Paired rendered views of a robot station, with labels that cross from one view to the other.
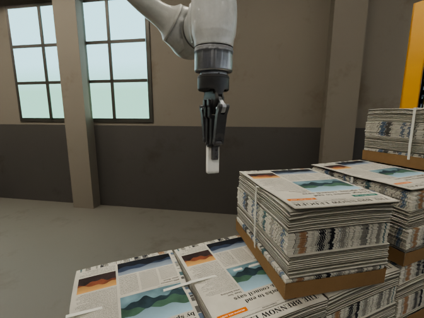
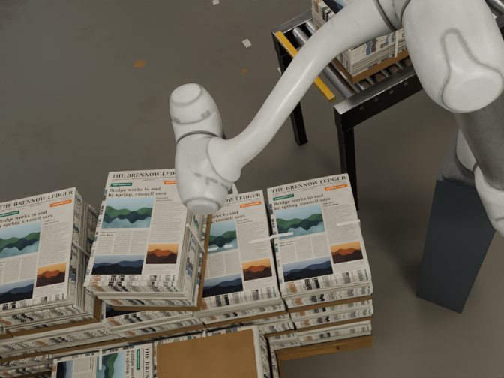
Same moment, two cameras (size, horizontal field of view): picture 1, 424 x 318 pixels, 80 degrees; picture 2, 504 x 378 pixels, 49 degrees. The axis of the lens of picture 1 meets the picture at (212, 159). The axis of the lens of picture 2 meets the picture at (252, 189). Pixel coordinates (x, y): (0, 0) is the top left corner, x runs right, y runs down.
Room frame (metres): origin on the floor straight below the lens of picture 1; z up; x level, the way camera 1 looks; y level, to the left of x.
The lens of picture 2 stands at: (1.29, 0.52, 2.44)
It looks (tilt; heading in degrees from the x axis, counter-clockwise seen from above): 57 degrees down; 214
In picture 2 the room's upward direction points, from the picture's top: 21 degrees counter-clockwise
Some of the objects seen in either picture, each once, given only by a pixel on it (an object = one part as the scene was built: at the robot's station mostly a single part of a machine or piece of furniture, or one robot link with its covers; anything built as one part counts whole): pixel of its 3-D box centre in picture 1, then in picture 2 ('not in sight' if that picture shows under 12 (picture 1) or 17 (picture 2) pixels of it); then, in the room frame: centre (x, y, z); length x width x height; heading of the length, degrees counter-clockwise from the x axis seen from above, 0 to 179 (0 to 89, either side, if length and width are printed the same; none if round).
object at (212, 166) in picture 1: (212, 159); not in sight; (0.62, 0.00, 1.16); 0.03 x 0.01 x 0.07; 113
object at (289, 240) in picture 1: (298, 219); (154, 242); (0.75, -0.27, 0.95); 0.38 x 0.29 x 0.23; 12
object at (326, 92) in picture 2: not in sight; (303, 64); (-0.16, -0.03, 0.81); 0.43 x 0.03 x 0.02; 44
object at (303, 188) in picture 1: (304, 183); (140, 222); (0.73, -0.28, 1.06); 0.37 x 0.29 x 0.01; 12
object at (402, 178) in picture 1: (378, 171); (28, 247); (0.89, -0.60, 1.06); 0.37 x 0.28 x 0.01; 23
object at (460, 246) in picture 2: not in sight; (459, 236); (0.32, 0.65, 0.50); 0.20 x 0.20 x 1.00; 80
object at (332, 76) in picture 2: not in sight; (323, 63); (-0.20, 0.04, 0.77); 0.47 x 0.05 x 0.05; 44
